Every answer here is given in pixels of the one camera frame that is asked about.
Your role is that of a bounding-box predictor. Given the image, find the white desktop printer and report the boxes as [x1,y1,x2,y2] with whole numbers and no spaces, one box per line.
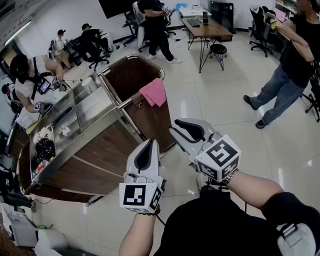
[15,107,42,130]

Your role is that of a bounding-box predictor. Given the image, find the white floor printer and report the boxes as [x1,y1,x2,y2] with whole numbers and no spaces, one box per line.
[0,206,38,248]

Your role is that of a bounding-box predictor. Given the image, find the clear bottle red label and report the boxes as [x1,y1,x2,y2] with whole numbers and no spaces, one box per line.
[31,156,55,176]

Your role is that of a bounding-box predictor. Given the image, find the ceiling light strip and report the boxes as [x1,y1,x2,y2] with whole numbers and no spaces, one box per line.
[3,19,32,47]

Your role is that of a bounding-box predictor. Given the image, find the black screen stand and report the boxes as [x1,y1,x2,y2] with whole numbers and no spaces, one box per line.
[121,12,141,47]

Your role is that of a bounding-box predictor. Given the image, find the steel and wood housekeeping cart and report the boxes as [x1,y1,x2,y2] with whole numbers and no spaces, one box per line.
[18,70,151,207]

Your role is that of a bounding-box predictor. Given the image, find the white sofa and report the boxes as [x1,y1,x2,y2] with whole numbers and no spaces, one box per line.
[34,228,98,256]

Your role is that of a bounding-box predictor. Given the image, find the brown fabric laundry hamper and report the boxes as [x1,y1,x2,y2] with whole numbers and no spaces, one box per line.
[101,54,177,158]
[17,139,36,197]

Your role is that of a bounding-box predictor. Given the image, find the grey backpack shoulder strap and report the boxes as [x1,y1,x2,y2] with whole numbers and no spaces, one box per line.
[276,221,317,256]

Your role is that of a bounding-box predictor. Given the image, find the white shelf rack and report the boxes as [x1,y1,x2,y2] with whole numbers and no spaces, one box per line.
[273,0,300,25]

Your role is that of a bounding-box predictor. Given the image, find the metal wrist watch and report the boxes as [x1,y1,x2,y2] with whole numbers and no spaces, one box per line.
[222,172,236,186]

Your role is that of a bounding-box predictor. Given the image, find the person's right forearm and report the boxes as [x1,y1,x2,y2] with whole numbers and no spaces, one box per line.
[226,171,286,210]

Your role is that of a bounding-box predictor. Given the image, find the white grey office chair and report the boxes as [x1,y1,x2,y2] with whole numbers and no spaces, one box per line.
[132,1,151,52]

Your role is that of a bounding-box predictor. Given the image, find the person's white shoe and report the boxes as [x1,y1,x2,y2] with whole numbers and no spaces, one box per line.
[196,173,208,192]

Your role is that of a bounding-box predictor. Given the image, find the person's black shirt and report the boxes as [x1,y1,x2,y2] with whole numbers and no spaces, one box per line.
[153,186,320,256]

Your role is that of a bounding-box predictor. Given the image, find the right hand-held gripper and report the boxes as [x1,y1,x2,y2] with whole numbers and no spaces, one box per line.
[169,118,242,183]

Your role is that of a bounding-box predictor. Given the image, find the black white office chair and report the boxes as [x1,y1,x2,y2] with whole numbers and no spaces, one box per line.
[249,4,275,58]

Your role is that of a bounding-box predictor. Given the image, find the person's left forearm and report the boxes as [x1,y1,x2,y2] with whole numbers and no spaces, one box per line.
[118,212,157,256]

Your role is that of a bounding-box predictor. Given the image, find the black round stool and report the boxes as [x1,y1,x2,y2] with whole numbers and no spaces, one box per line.
[209,43,228,71]

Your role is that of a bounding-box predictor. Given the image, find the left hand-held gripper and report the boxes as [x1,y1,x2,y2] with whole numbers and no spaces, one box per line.
[119,138,167,214]

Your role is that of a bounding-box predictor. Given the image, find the plain white cup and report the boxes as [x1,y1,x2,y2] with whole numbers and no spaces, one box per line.
[81,76,99,95]

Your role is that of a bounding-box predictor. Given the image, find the pink cloth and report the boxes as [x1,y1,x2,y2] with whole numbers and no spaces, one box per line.
[139,77,167,108]

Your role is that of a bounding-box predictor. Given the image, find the black wall screen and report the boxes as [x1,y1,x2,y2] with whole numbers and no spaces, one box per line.
[98,0,133,20]

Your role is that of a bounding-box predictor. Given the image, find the wooden desk black legs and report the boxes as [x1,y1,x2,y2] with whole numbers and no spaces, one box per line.
[179,15,234,74]

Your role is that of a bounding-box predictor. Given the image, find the black cabinet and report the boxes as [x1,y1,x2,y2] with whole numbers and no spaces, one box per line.
[209,0,236,35]

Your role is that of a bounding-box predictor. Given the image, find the black plastic bag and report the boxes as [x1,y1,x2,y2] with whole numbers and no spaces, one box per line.
[34,137,57,165]

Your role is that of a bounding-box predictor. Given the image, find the dark bead bracelet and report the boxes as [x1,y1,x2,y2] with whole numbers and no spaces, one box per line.
[134,209,161,217]

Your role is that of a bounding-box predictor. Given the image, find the black oblong object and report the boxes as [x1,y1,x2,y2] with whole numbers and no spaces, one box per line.
[51,106,73,127]

